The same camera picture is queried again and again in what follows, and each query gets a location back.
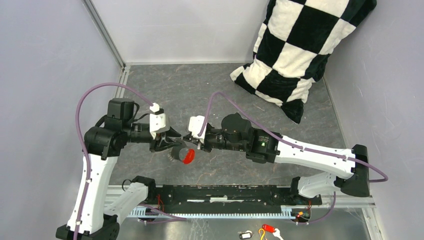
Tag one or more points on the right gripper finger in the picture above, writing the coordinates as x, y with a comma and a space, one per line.
188, 137
191, 142

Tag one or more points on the white slotted cable duct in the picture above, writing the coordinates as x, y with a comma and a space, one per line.
284, 213

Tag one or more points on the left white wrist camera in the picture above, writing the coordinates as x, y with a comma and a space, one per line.
158, 121

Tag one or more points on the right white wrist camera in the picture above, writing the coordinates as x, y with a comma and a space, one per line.
196, 128

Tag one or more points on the red key tag bottom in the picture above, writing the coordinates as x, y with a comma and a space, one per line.
268, 228

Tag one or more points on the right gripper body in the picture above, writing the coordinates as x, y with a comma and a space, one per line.
214, 138

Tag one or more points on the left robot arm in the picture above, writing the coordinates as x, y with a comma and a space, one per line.
102, 144

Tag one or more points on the red key tag with keyring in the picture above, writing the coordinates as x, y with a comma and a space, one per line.
189, 156

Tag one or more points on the black white checkered blanket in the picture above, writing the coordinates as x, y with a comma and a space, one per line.
293, 46

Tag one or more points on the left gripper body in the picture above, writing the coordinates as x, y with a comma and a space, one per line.
157, 142

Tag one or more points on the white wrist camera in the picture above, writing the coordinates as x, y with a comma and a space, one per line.
196, 128
158, 121

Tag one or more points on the yellow carabiner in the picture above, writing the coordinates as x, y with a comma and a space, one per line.
262, 234

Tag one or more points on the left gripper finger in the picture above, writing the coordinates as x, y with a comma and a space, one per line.
171, 133
165, 145

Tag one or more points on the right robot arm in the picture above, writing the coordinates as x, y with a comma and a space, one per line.
341, 169

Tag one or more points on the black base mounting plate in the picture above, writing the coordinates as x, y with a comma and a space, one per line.
226, 199

